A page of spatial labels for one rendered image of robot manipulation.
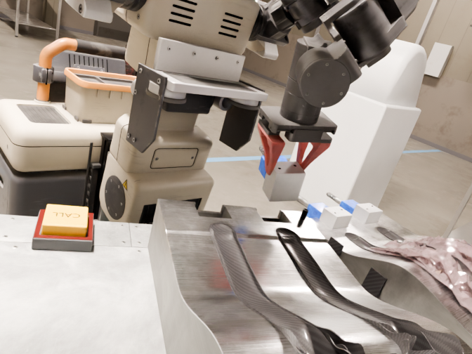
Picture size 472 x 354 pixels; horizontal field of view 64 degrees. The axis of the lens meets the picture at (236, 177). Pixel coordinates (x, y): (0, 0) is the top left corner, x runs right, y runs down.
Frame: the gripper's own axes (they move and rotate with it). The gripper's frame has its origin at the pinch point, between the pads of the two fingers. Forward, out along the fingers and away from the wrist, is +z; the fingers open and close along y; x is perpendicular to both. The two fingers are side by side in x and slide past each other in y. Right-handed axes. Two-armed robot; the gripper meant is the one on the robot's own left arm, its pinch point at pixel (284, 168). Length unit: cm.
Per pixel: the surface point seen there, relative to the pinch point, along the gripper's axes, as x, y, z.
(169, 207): -1.6, -18.0, 5.7
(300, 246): -9.4, 0.9, 8.0
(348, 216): 2.0, 17.9, 12.5
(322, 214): 4.1, 13.4, 13.3
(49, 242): -1.7, -34.6, 11.1
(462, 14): 552, 594, 17
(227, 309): -23.3, -15.4, 2.0
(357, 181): 141, 143, 101
